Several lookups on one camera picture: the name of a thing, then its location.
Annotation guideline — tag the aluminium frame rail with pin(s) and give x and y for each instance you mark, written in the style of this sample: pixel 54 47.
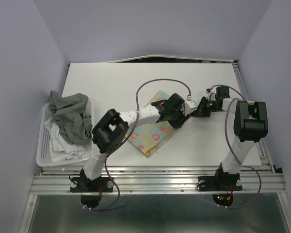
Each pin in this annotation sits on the aluminium frame rail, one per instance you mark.
pixel 154 180

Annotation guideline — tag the white skirt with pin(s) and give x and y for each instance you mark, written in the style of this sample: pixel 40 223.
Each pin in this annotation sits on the white skirt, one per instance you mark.
pixel 60 150

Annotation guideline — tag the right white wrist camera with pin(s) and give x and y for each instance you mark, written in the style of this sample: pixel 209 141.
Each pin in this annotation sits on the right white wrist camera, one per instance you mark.
pixel 211 94

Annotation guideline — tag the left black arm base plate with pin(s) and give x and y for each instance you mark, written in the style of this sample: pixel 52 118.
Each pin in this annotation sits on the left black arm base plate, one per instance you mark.
pixel 99 185

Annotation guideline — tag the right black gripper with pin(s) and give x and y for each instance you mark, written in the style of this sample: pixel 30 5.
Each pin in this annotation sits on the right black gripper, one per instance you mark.
pixel 201 110

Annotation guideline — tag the white plastic laundry basket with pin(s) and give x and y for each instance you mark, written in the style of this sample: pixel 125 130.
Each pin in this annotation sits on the white plastic laundry basket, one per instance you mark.
pixel 43 157

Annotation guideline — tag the grey skirt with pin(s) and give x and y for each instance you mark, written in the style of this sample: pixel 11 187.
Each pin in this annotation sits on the grey skirt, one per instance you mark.
pixel 69 114

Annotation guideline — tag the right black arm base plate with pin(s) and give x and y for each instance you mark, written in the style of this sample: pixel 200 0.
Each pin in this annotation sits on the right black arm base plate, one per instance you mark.
pixel 211 183

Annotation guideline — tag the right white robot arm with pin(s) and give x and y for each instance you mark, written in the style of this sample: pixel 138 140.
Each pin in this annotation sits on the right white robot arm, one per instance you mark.
pixel 250 125

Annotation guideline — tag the floral pastel skirt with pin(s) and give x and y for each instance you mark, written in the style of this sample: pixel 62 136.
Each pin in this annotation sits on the floral pastel skirt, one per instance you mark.
pixel 150 137

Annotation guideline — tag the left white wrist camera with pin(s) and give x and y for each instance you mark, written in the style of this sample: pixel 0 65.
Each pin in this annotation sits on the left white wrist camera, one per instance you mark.
pixel 189 107

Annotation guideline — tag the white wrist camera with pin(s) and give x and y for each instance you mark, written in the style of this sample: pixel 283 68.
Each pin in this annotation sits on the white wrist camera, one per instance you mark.
pixel 211 94
pixel 189 107

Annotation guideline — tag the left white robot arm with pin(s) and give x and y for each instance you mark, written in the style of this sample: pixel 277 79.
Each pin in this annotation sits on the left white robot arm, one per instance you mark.
pixel 110 132

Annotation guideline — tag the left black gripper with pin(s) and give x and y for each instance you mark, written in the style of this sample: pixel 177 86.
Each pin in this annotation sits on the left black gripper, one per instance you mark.
pixel 182 119

